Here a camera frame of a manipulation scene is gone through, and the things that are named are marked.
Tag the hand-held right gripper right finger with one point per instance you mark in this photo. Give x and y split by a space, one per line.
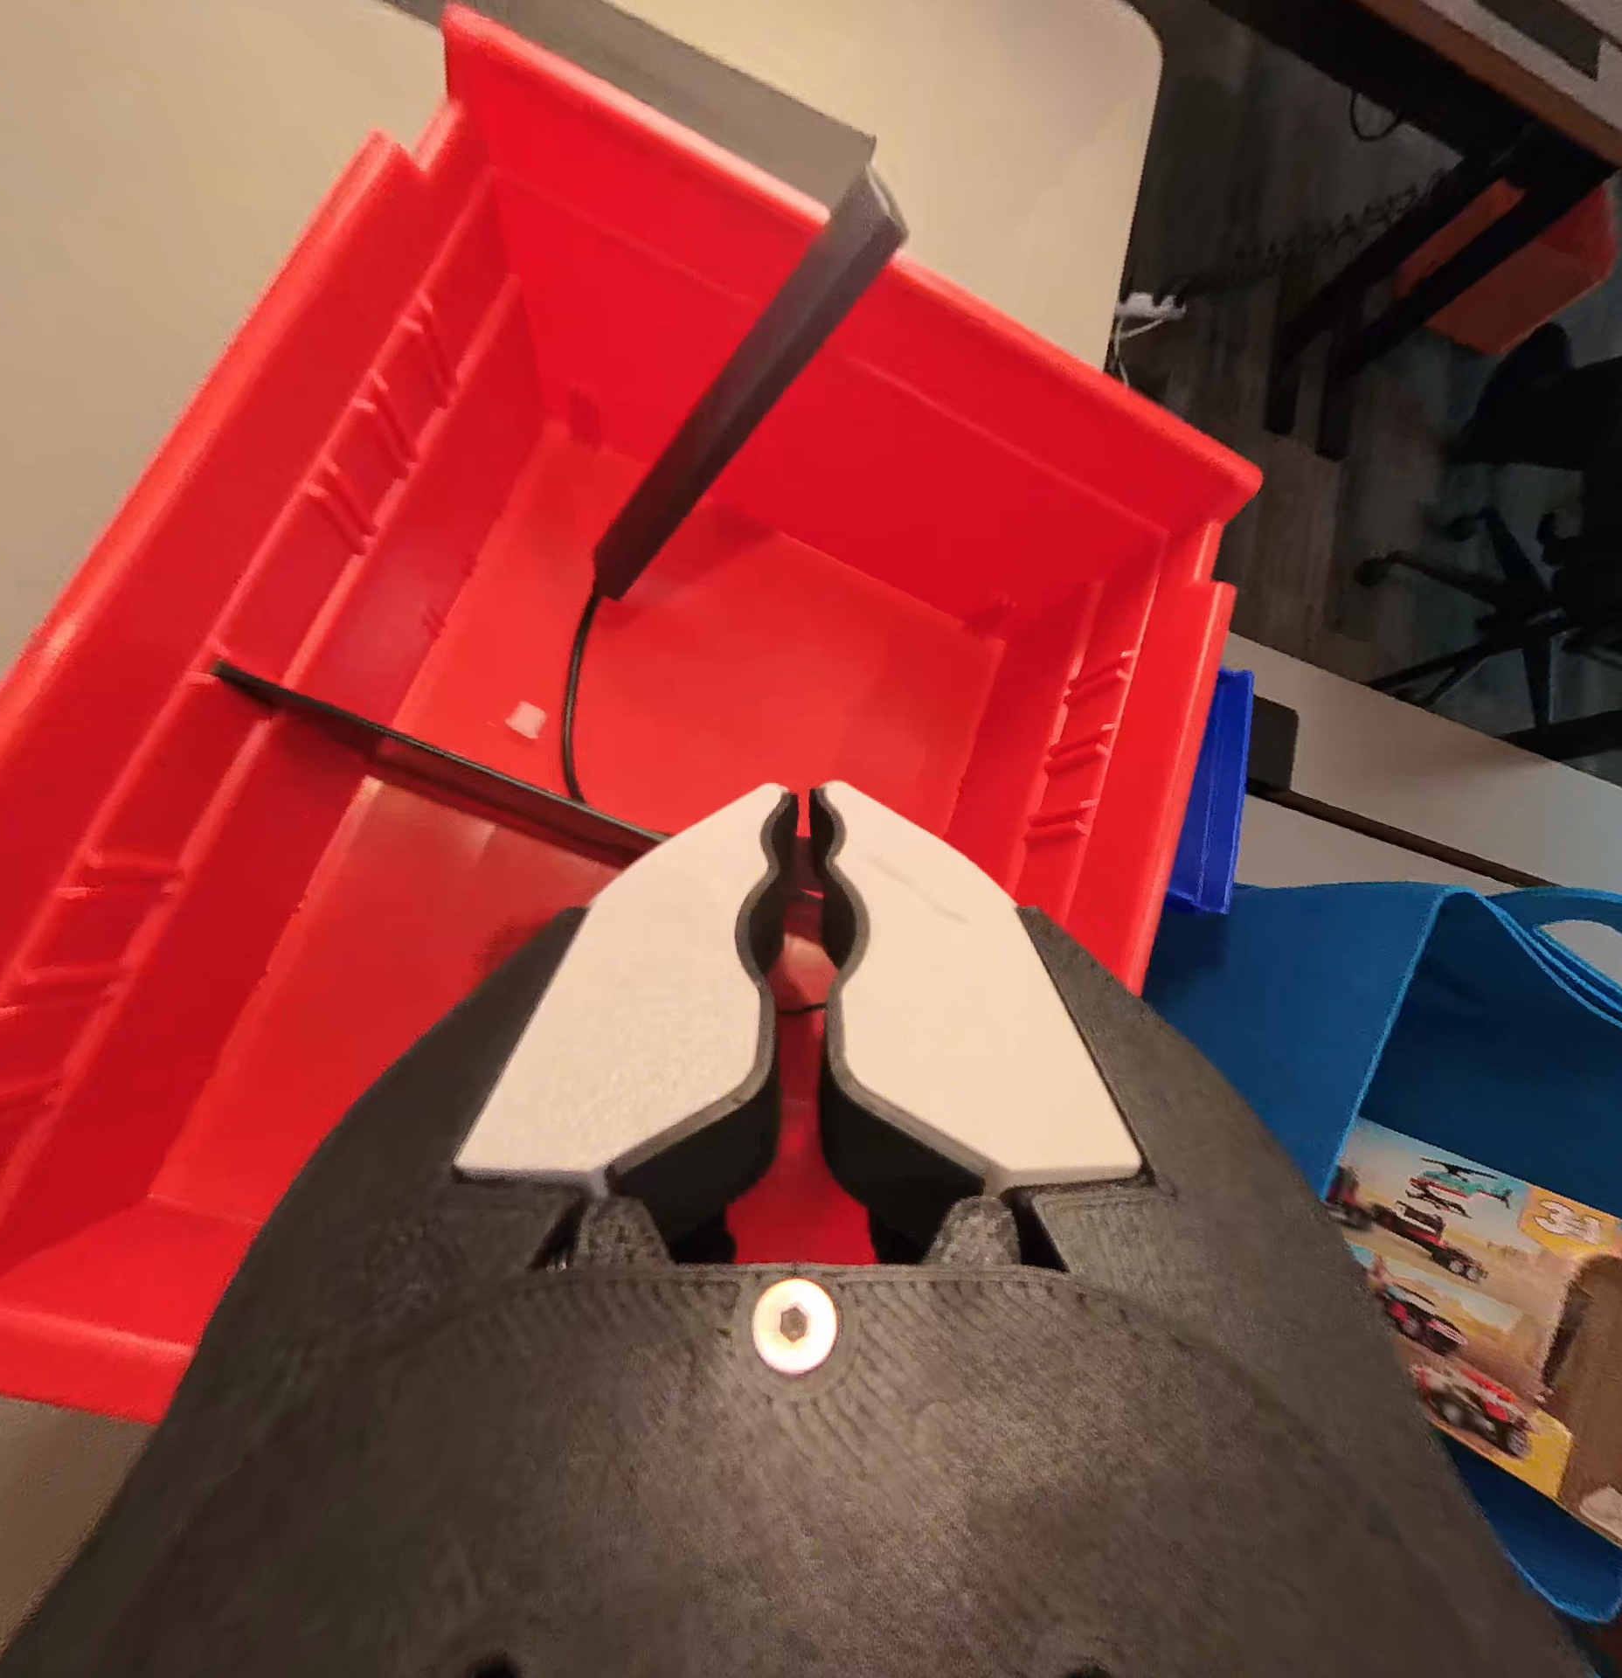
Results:
968 1036

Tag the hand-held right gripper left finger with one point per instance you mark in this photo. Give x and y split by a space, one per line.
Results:
642 1036

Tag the blue storage bin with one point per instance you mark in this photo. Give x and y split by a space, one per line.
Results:
1211 787

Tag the red storage bin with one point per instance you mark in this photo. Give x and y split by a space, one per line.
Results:
825 682

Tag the grey usb hub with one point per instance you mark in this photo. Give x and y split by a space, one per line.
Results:
746 393

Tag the blue felt bag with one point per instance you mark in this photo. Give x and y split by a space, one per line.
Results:
1283 1022

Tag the black bin divider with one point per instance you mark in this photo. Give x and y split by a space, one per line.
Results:
431 762

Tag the colourful toy box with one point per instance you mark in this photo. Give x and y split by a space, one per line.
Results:
1453 1285

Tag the black office chair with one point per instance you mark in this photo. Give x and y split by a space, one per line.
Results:
1532 433

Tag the orange storage bin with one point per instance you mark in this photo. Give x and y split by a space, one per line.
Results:
1532 275

